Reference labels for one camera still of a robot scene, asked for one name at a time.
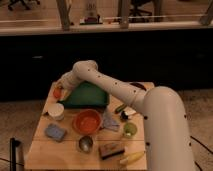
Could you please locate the green cucumber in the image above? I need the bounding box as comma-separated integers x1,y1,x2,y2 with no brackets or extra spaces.
115,104,127,114

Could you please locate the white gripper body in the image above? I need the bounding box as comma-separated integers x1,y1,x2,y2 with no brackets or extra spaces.
57,71,79,90

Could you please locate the office chair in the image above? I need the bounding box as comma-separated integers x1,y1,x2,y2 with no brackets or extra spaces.
129,0,154,17
7,0,40,11

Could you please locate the black floor cable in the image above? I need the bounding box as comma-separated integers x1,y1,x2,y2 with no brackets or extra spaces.
190,134,213,171

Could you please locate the small metal cup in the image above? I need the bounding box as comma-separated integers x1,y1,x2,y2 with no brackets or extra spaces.
79,136,93,153

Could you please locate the green plastic tray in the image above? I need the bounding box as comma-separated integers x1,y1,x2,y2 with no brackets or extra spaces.
60,82,109,108

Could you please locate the wooden block eraser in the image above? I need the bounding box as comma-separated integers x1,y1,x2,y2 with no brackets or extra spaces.
98,142,125,160

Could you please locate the grey crumpled cloth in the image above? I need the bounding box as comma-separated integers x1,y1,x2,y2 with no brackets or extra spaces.
102,110,120,132

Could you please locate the dark purple bowl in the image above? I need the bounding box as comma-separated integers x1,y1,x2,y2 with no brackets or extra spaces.
130,82,147,91

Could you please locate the office chair left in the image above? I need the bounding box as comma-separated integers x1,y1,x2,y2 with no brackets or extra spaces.
7,0,40,11

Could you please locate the office chair right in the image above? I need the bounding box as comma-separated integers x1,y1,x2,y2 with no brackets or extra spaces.
129,0,154,17

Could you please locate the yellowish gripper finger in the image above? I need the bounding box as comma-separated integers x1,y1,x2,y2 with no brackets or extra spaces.
60,89,71,101

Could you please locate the orange bowl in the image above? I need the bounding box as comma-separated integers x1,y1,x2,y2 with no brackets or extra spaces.
72,109,102,135

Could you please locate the black stand post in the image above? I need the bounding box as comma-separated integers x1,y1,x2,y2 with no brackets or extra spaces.
10,137,21,171

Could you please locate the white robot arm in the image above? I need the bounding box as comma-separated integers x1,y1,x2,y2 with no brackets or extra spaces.
57,60,196,171

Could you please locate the blue sponge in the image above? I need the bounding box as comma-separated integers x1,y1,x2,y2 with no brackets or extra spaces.
44,124,67,142

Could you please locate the white bottle on base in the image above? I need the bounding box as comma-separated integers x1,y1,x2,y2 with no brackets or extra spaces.
80,0,102,25

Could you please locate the green plastic cup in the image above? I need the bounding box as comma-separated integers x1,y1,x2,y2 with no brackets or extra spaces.
123,122,137,138

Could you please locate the white paper cup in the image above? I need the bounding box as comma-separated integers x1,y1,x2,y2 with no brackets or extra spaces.
47,103,64,121

